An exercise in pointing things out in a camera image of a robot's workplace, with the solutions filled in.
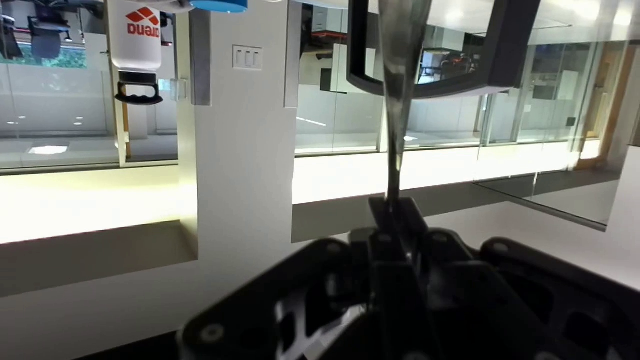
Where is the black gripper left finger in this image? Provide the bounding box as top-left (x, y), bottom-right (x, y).
top-left (179, 227), bottom-right (375, 360)

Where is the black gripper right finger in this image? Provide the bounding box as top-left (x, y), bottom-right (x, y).
top-left (371, 198), bottom-right (640, 360)

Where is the black cutlery caddy basket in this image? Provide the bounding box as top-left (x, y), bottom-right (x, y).
top-left (347, 0), bottom-right (540, 100)

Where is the white wipes container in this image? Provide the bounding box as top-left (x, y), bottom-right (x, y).
top-left (106, 0), bottom-right (163, 105)

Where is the white light switch plate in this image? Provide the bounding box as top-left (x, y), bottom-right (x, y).
top-left (232, 44), bottom-right (263, 71)

